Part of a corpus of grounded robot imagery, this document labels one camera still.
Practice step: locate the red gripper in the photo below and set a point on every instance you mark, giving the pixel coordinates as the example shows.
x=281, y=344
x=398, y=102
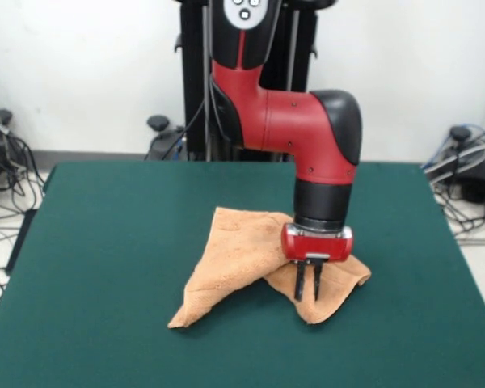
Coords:
x=317, y=246

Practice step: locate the tan terry towel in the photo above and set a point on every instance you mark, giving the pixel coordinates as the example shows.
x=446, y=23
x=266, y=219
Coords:
x=234, y=258

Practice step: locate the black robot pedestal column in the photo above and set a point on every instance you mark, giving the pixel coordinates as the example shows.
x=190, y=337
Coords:
x=291, y=48

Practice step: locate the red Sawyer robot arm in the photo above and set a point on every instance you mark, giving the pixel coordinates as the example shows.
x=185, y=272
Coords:
x=291, y=121

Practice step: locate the dark green tablecloth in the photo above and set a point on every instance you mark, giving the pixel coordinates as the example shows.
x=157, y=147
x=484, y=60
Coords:
x=105, y=242

